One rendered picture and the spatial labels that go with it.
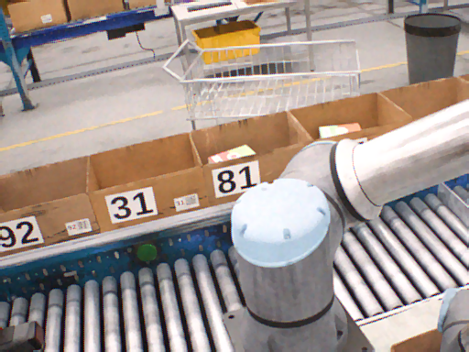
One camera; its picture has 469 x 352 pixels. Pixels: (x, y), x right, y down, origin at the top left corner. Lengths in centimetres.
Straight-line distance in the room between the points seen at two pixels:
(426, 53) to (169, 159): 312
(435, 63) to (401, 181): 394
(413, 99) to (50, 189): 152
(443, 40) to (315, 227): 403
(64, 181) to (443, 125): 156
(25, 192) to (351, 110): 133
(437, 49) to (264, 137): 286
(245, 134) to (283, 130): 16
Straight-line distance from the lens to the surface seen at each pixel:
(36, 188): 212
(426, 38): 468
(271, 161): 182
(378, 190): 88
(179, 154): 205
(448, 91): 239
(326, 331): 88
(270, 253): 76
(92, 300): 182
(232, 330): 99
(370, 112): 223
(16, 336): 128
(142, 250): 182
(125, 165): 206
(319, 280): 81
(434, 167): 84
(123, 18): 588
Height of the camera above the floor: 189
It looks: 31 degrees down
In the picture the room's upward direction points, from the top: 7 degrees counter-clockwise
